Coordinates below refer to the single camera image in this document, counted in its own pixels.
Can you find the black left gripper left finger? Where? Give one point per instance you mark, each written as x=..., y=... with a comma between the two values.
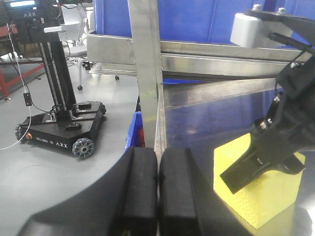
x=123, y=202

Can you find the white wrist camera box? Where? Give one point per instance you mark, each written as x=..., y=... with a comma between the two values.
x=252, y=32

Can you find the stainless steel shelf rack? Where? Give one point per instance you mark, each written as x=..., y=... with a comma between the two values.
x=192, y=95

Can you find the blue bin below table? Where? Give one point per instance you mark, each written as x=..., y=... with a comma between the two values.
x=135, y=135

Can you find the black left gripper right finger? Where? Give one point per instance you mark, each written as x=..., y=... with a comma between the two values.
x=188, y=205

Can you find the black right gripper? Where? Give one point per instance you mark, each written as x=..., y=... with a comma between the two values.
x=289, y=125

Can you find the white office chair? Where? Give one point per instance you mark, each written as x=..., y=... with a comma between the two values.
x=76, y=41

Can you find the yellow foam block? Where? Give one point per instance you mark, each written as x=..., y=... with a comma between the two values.
x=261, y=200

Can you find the blue plastic bin right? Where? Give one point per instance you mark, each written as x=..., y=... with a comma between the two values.
x=201, y=21

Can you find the black ARX mobile robot base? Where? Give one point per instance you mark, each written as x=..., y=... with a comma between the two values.
x=69, y=125

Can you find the red metal frame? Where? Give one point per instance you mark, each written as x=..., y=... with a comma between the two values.
x=19, y=63

